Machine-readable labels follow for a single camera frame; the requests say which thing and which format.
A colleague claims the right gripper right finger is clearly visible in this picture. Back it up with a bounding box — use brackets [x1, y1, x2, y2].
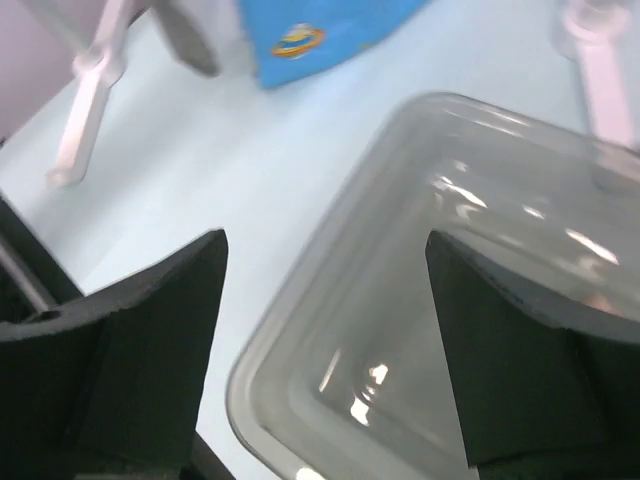
[425, 232, 639, 479]

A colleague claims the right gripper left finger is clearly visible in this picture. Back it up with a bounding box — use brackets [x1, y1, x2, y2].
[1, 230, 228, 479]

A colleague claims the grey plastic bin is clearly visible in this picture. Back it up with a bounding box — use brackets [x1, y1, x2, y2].
[227, 94, 639, 479]

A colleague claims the white silver clothes rack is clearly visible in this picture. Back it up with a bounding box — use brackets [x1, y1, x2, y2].
[26, 1, 636, 187]

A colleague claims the blue patterned sock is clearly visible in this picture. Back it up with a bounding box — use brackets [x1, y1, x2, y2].
[238, 0, 427, 88]

